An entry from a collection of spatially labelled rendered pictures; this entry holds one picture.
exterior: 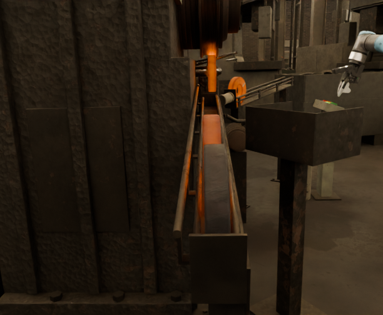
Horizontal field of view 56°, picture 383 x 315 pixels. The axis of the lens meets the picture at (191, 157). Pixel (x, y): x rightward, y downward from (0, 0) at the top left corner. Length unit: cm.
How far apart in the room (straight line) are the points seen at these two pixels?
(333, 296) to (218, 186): 112
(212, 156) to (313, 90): 324
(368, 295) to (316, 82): 249
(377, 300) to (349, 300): 10
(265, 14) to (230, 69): 70
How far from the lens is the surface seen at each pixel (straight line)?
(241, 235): 47
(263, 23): 404
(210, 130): 65
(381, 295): 160
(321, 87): 374
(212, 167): 48
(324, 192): 249
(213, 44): 149
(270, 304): 143
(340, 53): 546
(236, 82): 206
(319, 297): 152
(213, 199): 46
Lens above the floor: 84
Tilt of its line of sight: 14 degrees down
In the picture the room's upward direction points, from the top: 2 degrees counter-clockwise
